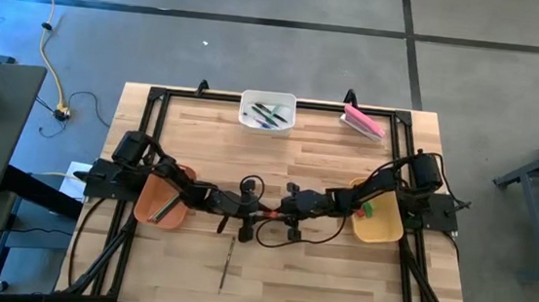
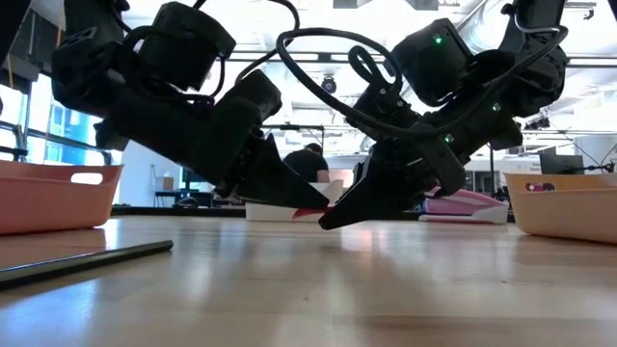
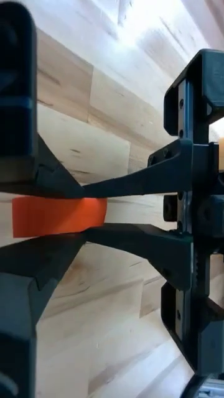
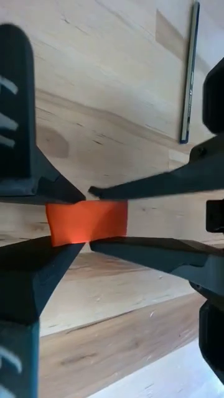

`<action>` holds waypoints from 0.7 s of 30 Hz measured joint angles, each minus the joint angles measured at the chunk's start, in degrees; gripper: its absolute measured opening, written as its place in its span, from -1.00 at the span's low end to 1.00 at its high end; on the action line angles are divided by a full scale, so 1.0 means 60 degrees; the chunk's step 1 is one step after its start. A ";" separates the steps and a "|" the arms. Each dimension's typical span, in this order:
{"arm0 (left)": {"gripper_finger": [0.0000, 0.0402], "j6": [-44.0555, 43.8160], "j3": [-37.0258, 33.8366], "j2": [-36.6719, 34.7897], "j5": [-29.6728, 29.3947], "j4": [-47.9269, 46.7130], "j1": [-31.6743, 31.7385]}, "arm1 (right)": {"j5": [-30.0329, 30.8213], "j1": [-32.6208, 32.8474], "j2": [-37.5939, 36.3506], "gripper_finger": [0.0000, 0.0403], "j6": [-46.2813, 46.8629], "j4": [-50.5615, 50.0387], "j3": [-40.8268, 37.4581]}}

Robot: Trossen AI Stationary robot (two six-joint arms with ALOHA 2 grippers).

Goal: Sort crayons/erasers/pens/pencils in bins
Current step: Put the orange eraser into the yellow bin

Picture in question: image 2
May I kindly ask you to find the dark grey pencil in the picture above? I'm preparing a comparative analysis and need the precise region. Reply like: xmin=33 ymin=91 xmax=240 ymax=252
xmin=0 ymin=239 xmax=174 ymax=291

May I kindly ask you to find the person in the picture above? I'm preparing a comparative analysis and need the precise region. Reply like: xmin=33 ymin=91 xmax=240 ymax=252
xmin=282 ymin=142 xmax=332 ymax=184

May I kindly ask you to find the black table frame rail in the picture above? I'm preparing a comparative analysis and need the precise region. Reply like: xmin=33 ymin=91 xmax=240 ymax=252
xmin=110 ymin=204 xmax=513 ymax=222

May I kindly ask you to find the white plastic bin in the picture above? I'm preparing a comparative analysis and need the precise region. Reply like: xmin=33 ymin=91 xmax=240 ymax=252
xmin=244 ymin=178 xmax=346 ymax=224

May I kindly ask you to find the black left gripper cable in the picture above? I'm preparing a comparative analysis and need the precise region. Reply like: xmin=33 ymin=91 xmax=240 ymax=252
xmin=192 ymin=0 xmax=302 ymax=105

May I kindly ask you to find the pink and white stapler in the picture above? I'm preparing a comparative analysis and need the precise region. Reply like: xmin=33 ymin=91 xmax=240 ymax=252
xmin=416 ymin=186 xmax=511 ymax=226

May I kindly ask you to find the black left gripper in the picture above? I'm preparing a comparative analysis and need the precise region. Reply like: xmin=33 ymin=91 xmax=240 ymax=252
xmin=93 ymin=68 xmax=331 ymax=211

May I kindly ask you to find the pale yellow plastic bin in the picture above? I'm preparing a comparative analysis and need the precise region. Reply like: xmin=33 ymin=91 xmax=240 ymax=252
xmin=502 ymin=172 xmax=617 ymax=246

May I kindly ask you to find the black computer monitor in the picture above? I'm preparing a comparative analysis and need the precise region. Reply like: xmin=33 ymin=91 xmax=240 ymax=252
xmin=539 ymin=153 xmax=586 ymax=175

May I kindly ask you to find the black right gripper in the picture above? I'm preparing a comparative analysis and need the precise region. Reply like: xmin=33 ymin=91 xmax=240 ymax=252
xmin=317 ymin=84 xmax=525 ymax=231

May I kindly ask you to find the orange plastic bin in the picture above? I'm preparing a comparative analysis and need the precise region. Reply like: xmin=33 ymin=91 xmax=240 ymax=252
xmin=0 ymin=159 xmax=124 ymax=236

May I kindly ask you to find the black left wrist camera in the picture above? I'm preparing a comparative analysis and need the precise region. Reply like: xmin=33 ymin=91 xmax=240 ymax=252
xmin=136 ymin=1 xmax=238 ymax=93

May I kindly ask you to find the dark office desk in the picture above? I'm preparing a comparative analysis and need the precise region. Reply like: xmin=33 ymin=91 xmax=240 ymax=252
xmin=153 ymin=189 xmax=216 ymax=209

